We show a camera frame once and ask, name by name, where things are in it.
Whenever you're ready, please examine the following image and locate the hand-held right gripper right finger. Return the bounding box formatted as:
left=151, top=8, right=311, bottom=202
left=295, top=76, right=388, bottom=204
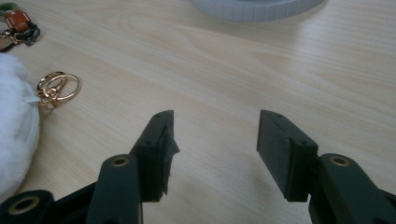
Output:
left=257, top=109, right=319, bottom=203

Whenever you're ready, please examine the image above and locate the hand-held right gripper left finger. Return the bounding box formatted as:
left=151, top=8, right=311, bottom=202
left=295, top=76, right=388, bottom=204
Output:
left=129, top=109, right=181, bottom=203

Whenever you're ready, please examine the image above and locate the white ribbed round coaster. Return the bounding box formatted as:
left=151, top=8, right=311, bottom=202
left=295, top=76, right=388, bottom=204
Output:
left=188, top=0, right=326, bottom=23

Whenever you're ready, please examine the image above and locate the white fluffy pompom keychain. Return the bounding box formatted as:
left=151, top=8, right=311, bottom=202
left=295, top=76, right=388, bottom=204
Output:
left=0, top=52, right=82, bottom=203

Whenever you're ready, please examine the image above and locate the keychain with orange tag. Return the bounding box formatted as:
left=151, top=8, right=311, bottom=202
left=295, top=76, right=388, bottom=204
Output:
left=0, top=2, right=42, bottom=53

